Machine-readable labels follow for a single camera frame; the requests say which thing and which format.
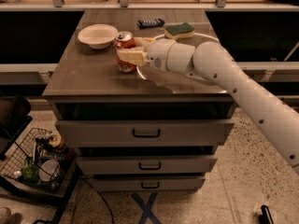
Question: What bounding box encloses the black floor cable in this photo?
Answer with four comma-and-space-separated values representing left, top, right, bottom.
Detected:
81, 177, 116, 224

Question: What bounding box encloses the bottom drawer with handle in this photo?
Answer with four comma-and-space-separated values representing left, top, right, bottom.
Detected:
89, 175, 205, 192

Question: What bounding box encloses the green bag in basket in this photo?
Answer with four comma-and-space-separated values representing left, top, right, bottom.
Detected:
21, 158, 39, 182

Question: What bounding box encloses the grey drawer cabinet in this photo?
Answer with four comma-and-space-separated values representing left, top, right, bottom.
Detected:
42, 8, 246, 193

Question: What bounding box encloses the top drawer with handle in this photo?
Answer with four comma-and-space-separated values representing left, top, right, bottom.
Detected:
56, 119, 234, 147

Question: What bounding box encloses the white bowl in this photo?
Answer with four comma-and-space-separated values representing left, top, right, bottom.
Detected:
78, 24, 118, 49

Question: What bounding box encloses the dented orange coke can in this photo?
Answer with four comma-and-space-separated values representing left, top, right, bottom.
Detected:
113, 31, 136, 73

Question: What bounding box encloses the blue tape cross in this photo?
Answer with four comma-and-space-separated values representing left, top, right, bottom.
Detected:
132, 192, 162, 224

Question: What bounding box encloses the drawer with handle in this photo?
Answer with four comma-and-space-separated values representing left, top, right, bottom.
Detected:
89, 175, 205, 192
56, 119, 234, 147
77, 155, 217, 175

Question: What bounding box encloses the black wire basket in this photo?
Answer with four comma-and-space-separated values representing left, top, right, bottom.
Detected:
0, 128, 75, 191

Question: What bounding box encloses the middle drawer with handle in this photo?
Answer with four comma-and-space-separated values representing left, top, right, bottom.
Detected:
77, 155, 217, 175

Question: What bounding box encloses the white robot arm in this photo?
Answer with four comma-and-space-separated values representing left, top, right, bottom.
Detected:
117, 38, 299, 173

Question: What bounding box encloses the white cup in basket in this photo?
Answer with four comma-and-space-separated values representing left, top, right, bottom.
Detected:
38, 159, 60, 182

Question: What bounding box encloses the green and yellow sponge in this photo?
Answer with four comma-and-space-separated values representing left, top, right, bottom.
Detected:
164, 22, 194, 40

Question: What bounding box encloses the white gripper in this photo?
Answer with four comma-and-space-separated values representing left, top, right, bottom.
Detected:
117, 37, 176, 72

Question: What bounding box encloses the dark snack bar wrapper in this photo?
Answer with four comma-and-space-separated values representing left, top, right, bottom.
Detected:
137, 19, 164, 29

